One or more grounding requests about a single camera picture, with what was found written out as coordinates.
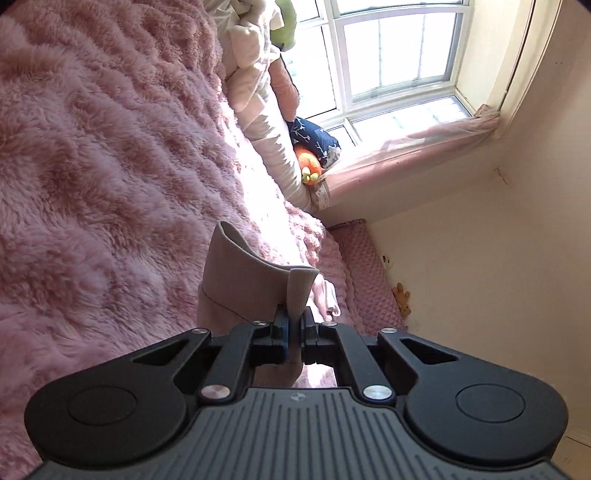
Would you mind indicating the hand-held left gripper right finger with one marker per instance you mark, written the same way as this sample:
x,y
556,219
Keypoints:
x,y
305,337

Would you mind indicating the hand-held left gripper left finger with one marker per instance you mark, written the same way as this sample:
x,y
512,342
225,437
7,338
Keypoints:
x,y
282,339

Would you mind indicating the white printed sweatshirt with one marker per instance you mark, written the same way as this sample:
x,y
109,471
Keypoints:
x,y
235,286

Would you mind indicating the small folded white clothes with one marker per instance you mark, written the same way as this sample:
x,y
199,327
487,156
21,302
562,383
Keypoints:
x,y
327,295

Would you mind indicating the pink quilted headboard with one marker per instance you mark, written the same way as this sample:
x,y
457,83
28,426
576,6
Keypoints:
x,y
369,272

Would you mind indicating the small brown plush toy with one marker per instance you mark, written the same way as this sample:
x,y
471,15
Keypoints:
x,y
400,299

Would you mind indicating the orange plush toy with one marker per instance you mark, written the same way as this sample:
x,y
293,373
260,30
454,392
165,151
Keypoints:
x,y
308,165

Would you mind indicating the navy patterned pillow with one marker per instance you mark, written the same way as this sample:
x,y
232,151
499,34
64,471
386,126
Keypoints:
x,y
318,138

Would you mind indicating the pink windowsill cover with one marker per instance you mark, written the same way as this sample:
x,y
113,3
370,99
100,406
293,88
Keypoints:
x,y
406,152

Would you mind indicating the pink fluffy blanket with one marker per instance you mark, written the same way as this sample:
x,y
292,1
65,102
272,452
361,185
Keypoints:
x,y
106,184

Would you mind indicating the pink pillow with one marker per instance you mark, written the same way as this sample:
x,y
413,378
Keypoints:
x,y
285,87

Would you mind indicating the white framed window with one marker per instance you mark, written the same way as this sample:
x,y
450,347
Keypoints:
x,y
392,50

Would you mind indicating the green plush toy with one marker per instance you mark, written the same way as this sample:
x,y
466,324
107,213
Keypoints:
x,y
285,21

